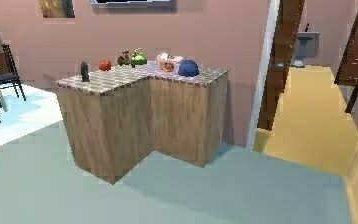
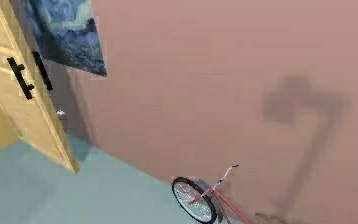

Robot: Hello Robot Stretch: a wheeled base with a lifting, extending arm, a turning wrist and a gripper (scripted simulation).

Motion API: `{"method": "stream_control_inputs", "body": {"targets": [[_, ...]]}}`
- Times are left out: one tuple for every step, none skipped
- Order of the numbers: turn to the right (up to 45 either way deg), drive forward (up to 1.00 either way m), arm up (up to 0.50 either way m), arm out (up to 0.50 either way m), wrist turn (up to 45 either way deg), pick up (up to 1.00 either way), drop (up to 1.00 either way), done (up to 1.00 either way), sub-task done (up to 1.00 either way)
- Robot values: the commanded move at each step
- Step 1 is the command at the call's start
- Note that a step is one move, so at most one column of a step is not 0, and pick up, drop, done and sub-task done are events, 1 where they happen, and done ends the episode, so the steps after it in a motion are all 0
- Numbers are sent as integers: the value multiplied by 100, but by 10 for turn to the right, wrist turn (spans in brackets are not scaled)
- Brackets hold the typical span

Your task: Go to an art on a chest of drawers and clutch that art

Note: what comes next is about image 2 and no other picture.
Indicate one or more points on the blue framed wall painting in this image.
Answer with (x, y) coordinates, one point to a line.
(70, 33)

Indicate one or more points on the light wooden room door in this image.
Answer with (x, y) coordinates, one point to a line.
(33, 113)

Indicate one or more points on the red bicycle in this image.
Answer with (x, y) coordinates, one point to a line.
(200, 200)

